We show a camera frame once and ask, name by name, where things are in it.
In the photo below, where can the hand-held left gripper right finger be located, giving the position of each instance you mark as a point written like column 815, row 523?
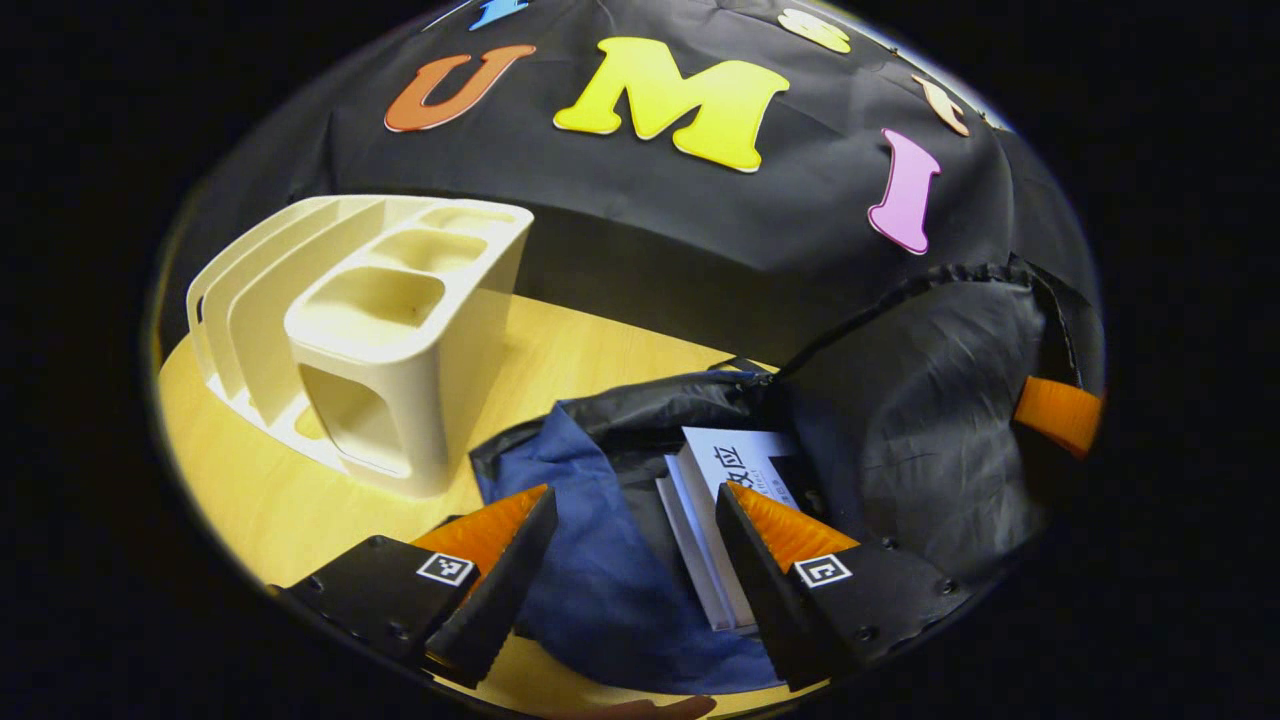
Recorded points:
column 760, row 580

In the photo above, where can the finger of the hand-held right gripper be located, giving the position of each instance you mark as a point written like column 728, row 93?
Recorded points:
column 1060, row 415

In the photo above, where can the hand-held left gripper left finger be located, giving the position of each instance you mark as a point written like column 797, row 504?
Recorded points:
column 510, row 570

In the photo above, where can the white book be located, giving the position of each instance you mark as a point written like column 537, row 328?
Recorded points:
column 690, row 560

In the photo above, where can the blue schoolbag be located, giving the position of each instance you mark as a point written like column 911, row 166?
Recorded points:
column 590, row 560

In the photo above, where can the blue-grey book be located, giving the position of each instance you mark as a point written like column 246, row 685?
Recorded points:
column 740, row 455

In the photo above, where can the white plastic bookshelf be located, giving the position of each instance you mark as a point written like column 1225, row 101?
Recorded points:
column 470, row 400

